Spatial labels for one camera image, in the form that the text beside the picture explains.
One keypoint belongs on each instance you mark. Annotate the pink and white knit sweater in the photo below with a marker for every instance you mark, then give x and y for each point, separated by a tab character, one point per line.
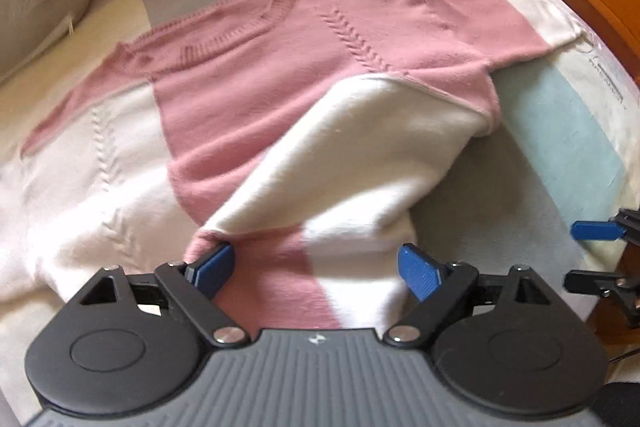
260	82

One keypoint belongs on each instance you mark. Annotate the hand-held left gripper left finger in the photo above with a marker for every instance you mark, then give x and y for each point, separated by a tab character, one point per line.
216	269

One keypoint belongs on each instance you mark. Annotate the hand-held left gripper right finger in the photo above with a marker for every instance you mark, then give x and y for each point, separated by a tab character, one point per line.
417	274

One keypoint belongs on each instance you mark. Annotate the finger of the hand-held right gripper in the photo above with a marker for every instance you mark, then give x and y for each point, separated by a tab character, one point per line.
595	230
590	282

